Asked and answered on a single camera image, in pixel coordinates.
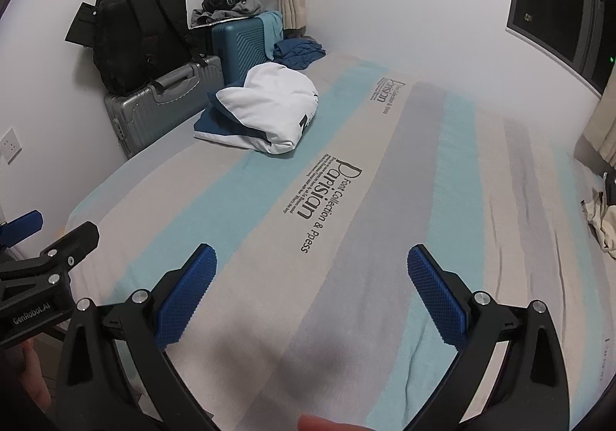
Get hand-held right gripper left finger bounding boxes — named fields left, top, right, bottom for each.
left=57, top=242, right=218, bottom=431

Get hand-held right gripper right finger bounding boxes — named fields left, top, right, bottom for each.
left=403, top=243, right=572, bottom=431

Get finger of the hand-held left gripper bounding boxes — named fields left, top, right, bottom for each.
left=0, top=221, right=101, bottom=301
left=0, top=210, right=45, bottom=250

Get white and blue jacket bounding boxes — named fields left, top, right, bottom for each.
left=193, top=62, right=321, bottom=155

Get beige clothes pile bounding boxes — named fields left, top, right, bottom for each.
left=579, top=188, right=616, bottom=261

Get dark blue clothes pile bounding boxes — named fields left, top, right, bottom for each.
left=273, top=37, right=327, bottom=71

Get grey clothes pile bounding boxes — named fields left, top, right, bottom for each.
left=190, top=0, right=265, bottom=30

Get person's left hand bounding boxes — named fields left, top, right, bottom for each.
left=13, top=343, right=52, bottom=431

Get person's right hand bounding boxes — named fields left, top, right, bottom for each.
left=297, top=414, right=360, bottom=431

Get striped mattress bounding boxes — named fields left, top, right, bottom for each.
left=62, top=51, right=616, bottom=431

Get silver suitcase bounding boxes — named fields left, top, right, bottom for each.
left=103, top=54, right=225, bottom=160

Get black cloth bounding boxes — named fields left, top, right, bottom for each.
left=601, top=170, right=616, bottom=209

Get black flat pouch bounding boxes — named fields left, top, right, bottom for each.
left=64, top=1, right=100, bottom=49

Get black backpack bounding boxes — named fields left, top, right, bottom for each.
left=92, top=0, right=213, bottom=95

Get beige pleated curtain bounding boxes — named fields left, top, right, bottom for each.
left=575, top=95, right=616, bottom=170

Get teal suitcase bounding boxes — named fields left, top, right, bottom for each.
left=210, top=11, right=285, bottom=84

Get black headphones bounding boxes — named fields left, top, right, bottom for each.
left=201, top=0, right=244, bottom=13

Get light teal cloth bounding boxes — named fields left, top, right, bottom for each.
left=260, top=10, right=285, bottom=48

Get white wall socket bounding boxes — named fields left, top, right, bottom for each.
left=0, top=125, right=24, bottom=164

